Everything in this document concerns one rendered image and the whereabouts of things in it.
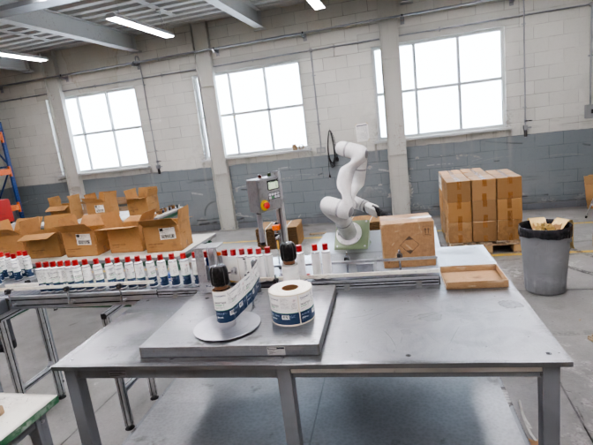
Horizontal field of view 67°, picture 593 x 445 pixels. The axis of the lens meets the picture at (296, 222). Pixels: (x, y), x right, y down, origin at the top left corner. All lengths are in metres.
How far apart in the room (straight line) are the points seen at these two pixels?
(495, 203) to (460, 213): 0.41
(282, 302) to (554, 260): 3.04
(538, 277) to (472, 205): 1.46
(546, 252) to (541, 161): 3.76
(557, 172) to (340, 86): 3.71
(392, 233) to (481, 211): 3.13
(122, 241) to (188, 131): 4.57
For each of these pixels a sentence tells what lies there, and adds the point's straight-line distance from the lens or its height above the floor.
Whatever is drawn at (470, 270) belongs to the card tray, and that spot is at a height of 0.84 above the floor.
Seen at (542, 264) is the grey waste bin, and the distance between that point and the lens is 4.56.
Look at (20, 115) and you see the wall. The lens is 10.94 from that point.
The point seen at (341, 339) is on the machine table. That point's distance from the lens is 2.00.
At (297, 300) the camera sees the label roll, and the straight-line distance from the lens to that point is 2.00.
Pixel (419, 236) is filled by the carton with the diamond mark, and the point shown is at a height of 1.03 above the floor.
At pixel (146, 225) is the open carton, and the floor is 1.04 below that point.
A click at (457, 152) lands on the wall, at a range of 7.88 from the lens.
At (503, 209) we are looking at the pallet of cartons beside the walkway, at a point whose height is 0.52.
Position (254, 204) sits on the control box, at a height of 1.34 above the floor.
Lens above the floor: 1.73
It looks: 12 degrees down
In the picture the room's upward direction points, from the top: 7 degrees counter-clockwise
